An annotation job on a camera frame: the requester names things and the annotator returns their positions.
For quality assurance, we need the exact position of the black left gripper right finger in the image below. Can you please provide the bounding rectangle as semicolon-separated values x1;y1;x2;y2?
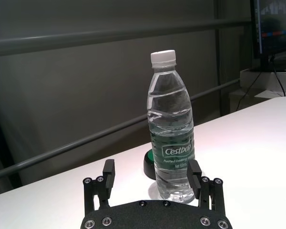
187;159;226;212

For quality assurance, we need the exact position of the thick grey horizontal rail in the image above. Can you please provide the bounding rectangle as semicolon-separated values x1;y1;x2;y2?
0;20;251;58

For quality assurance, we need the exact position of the black computer monitor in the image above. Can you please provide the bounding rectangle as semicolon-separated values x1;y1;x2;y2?
251;0;286;72

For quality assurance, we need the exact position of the clear plastic water bottle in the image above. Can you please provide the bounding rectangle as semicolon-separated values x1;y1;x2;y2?
146;49;196;204

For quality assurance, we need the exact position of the white rectangular box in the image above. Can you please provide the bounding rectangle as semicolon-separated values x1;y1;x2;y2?
239;68;286;93

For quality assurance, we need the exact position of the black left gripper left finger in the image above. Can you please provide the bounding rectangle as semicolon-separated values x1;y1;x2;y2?
83;159;116;212

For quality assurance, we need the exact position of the black green round button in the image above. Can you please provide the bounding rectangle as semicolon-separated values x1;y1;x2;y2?
143;149;158;181

